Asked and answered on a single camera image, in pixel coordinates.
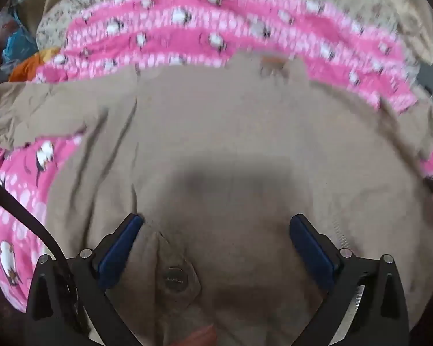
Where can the pile of colourful clothes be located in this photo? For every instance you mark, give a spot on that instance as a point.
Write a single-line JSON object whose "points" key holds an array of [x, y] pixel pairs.
{"points": [[16, 45]]}

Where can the floral bed sheet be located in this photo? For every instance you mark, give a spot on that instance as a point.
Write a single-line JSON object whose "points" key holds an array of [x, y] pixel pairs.
{"points": [[57, 18]]}

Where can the beige cloth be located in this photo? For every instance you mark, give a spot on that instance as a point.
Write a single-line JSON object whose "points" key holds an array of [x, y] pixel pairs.
{"points": [[407, 10]]}

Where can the beige pants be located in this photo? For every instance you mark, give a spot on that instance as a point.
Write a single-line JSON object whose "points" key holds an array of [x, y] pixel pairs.
{"points": [[238, 133]]}

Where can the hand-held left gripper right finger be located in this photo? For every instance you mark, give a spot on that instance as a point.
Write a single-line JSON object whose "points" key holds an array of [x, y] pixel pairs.
{"points": [[312, 248]]}

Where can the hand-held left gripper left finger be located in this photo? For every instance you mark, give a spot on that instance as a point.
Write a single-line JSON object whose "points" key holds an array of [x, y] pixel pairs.
{"points": [[117, 250]]}

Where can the pink penguin print blanket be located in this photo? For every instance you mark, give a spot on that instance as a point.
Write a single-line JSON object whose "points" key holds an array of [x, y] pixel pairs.
{"points": [[187, 32]]}

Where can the orange cloth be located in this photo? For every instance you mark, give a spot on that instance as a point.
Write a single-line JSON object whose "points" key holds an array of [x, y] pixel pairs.
{"points": [[30, 65]]}

